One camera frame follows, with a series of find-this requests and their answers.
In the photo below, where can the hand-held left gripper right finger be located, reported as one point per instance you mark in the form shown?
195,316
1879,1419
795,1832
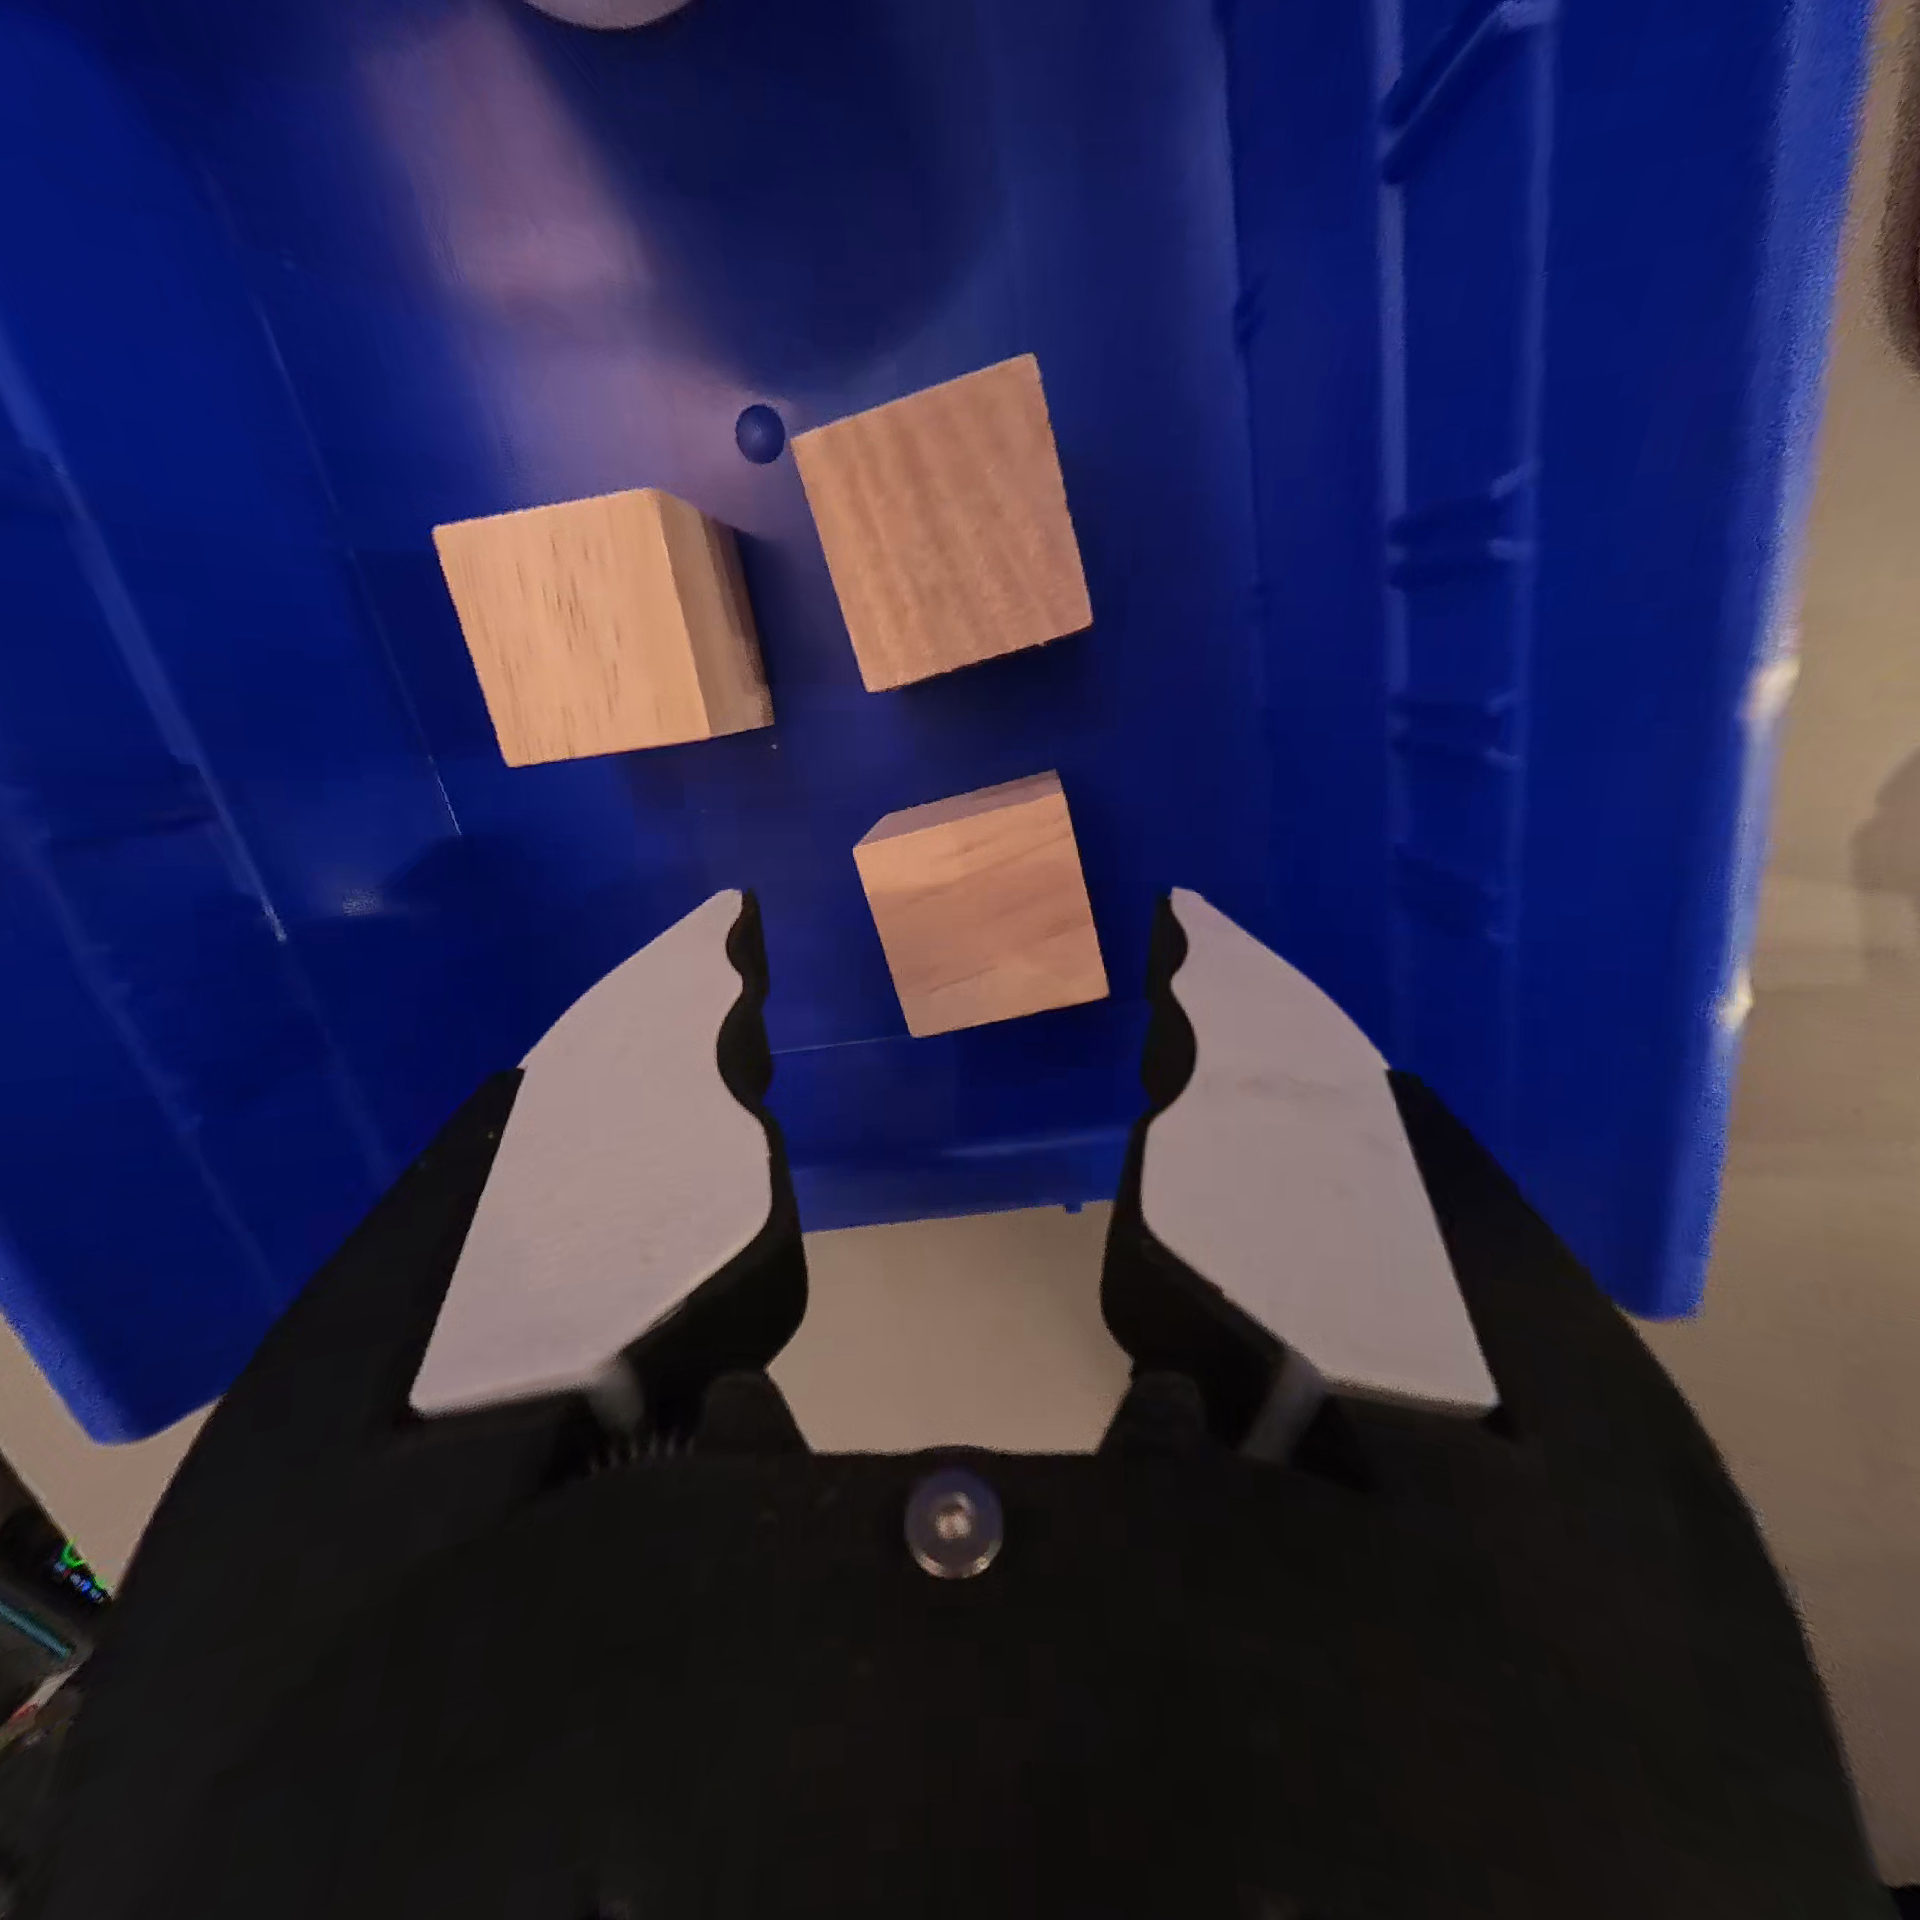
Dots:
1304,1200

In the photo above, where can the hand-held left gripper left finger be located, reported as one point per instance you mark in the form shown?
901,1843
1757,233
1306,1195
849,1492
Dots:
614,1200

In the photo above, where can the wooden cube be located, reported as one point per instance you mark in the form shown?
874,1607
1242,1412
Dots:
584,622
975,901
931,525

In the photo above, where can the blue plastic bin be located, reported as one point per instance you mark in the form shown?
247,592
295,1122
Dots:
301,450

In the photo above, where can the grey desk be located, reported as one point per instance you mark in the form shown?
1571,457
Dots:
1814,1051

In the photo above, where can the black electronic box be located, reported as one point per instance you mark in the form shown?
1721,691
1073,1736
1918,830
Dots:
44,1634

